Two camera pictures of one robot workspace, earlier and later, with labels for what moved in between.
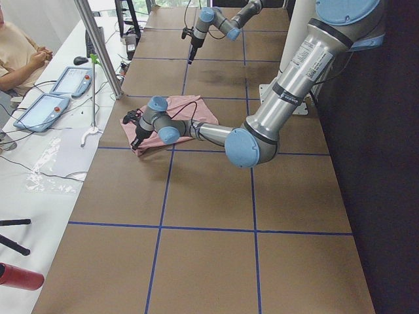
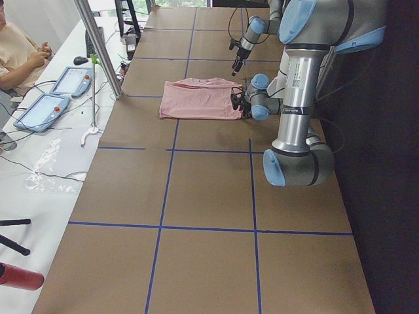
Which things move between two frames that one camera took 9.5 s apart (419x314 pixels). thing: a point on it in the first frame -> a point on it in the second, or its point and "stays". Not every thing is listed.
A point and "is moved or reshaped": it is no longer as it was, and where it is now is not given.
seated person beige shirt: (21, 61) stays
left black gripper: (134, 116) -> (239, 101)
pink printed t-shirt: (184, 108) is moved or reshaped
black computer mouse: (79, 60) stays
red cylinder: (16, 277) stays
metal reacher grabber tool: (95, 129) stays
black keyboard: (89, 47) stays
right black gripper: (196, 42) -> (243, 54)
